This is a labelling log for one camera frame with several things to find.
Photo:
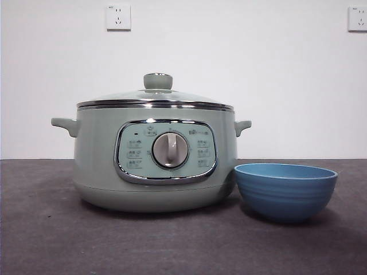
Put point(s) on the pale green electric steamer pot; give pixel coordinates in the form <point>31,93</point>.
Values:
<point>97,149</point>

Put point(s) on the glass lid with green knob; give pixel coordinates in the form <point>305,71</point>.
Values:
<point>158,81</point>

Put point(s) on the blue ribbed bowl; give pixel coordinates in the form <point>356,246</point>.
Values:
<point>286,197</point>

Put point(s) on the white wall socket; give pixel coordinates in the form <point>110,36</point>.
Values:
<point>358,19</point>
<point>118,17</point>

